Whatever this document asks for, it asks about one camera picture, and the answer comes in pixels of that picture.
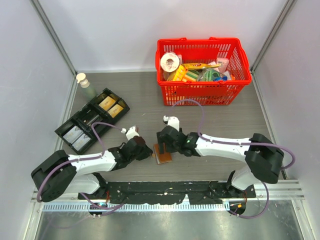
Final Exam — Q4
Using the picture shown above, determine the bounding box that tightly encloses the brown leather card holder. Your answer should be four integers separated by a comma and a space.
153, 143, 172, 165

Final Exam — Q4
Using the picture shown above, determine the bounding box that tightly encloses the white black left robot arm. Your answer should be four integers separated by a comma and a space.
31, 135, 153, 203

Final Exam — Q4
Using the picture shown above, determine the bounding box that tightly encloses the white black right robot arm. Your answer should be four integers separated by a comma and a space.
157, 125, 284, 198

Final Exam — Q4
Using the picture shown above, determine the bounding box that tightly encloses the gold card in tray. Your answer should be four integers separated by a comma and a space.
98, 96, 116, 111
107, 104, 124, 118

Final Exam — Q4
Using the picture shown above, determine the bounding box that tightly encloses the silver card in tray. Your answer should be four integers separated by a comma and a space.
72, 134, 91, 151
63, 126, 84, 144

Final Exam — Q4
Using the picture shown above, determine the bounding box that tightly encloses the black card organizer tray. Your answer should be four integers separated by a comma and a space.
55, 88, 130, 155

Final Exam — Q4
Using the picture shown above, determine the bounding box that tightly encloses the yellow green sponge pack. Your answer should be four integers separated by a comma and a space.
166, 70, 200, 82

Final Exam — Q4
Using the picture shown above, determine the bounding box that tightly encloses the green round package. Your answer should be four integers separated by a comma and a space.
199, 68, 223, 82

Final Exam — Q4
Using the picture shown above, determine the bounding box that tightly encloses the green soap pump bottle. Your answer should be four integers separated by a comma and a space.
76, 73, 97, 102

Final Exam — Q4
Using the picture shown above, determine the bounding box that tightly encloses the yellow snack packet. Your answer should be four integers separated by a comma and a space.
182, 63, 221, 70

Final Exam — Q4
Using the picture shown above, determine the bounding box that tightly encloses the blue packet in basket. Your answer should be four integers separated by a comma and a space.
213, 75, 228, 82

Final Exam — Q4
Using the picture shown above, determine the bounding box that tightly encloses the red plastic shopping basket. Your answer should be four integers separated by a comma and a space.
155, 37, 252, 106

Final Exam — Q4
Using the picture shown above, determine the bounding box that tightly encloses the pink white box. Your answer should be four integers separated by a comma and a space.
215, 57, 230, 73

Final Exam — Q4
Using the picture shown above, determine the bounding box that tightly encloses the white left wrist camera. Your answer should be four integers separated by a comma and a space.
120, 125, 140, 141

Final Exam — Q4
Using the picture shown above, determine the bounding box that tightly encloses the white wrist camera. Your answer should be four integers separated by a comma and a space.
163, 115, 180, 131
120, 125, 140, 141

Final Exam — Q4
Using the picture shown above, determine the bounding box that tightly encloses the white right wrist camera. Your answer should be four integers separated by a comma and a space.
163, 115, 180, 131

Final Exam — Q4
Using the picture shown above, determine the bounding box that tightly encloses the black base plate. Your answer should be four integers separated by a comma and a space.
86, 181, 256, 205

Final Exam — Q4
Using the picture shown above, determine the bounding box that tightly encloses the aluminium rail frame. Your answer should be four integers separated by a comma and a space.
40, 180, 305, 215

